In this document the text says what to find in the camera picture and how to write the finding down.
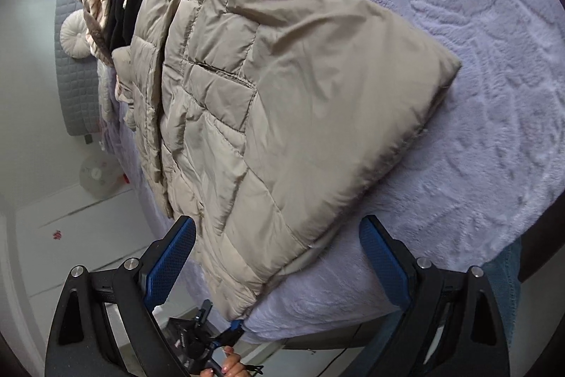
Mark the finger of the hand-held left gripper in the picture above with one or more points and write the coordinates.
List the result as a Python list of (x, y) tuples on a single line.
[(204, 313), (236, 325)]

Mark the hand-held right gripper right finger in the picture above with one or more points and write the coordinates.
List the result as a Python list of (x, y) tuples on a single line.
[(384, 266)]

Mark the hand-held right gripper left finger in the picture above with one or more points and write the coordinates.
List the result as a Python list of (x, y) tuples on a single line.
[(170, 266)]

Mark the beige puffer jacket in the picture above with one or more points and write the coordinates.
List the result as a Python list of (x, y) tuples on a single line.
[(287, 116)]

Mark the person's left hand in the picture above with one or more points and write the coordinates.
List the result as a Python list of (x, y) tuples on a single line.
[(229, 364)]

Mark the white wardrobe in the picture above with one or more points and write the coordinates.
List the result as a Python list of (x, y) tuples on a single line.
[(66, 253)]

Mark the white standing fan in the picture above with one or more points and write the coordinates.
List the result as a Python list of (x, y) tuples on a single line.
[(99, 180)]

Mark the person's blue jeans leg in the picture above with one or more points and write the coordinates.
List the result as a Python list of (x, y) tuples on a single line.
[(501, 293)]

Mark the lavender plush bed blanket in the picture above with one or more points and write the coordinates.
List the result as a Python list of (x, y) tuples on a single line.
[(441, 138)]

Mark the grey quilted headboard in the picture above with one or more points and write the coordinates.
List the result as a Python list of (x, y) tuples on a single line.
[(73, 94)]

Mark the round white pleated cushion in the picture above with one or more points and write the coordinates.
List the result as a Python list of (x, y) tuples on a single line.
[(75, 34)]

